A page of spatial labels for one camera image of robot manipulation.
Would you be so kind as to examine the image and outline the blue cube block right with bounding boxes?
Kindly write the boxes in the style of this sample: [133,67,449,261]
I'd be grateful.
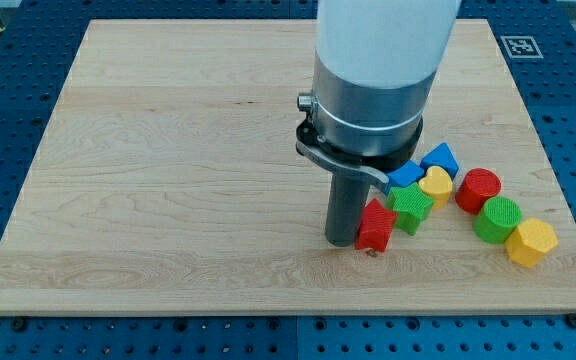
[420,142,460,179]

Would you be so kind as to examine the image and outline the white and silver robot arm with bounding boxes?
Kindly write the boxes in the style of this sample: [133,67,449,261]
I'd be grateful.
[312,0,461,156]

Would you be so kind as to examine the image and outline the yellow heart block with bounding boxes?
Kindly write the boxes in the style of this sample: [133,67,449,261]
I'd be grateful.
[418,166,453,210]

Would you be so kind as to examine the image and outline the red cylinder block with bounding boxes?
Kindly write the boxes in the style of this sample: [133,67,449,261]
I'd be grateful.
[455,168,502,215]

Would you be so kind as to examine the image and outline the red star block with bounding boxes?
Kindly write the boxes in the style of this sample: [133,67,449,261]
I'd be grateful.
[354,199,398,252]

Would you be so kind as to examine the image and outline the green star block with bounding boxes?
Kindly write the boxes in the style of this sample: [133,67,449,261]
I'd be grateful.
[386,182,434,236]

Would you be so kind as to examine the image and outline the light wooden board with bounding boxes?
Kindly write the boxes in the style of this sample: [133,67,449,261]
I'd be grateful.
[0,20,576,317]

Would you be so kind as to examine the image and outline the black mounting flange bracket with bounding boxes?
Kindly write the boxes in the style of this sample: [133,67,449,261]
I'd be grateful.
[295,113,423,190]

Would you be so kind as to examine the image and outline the yellow hexagon block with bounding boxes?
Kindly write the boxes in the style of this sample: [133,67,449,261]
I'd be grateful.
[504,218,559,268]

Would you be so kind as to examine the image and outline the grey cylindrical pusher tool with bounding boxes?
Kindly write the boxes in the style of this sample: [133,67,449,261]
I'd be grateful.
[325,175,370,247]

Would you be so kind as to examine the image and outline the white fiducial marker tag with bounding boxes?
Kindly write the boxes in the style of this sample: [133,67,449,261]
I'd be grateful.
[501,35,543,59]

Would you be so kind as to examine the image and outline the green cylinder block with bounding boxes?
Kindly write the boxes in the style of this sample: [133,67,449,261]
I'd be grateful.
[473,196,522,244]

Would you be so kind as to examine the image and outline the blue cube block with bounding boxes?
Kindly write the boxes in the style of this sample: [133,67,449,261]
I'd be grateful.
[420,142,460,179]
[384,160,425,195]

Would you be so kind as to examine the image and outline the blue cube block left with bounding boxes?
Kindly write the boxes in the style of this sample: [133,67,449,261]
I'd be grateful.
[384,160,425,195]

